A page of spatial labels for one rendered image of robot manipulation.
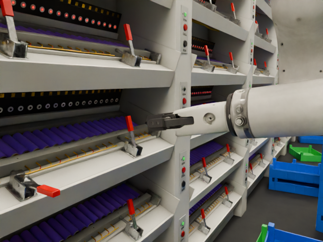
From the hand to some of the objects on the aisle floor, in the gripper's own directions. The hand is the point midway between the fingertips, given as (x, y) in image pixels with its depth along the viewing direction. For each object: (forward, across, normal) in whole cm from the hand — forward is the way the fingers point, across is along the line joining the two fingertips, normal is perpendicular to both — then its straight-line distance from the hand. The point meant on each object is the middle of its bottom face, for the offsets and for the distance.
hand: (161, 121), depth 57 cm
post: (+26, -23, +57) cm, 67 cm away
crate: (-13, -45, +58) cm, 75 cm away
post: (+26, -93, +56) cm, 112 cm away
